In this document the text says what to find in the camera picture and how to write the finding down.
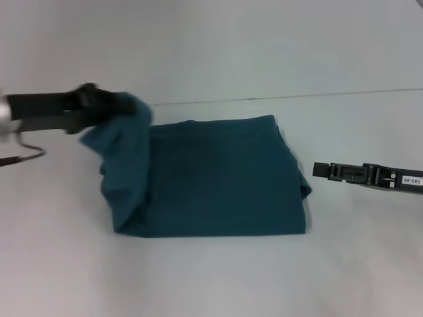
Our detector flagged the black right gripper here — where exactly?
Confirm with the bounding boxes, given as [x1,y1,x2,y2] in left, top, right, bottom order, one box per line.
[312,161,423,196]

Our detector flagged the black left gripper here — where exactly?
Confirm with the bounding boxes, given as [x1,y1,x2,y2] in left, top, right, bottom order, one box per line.
[6,83,139,135]

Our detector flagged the teal t-shirt with FREE print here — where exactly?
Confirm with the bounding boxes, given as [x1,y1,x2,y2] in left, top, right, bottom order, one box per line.
[79,91,313,239]

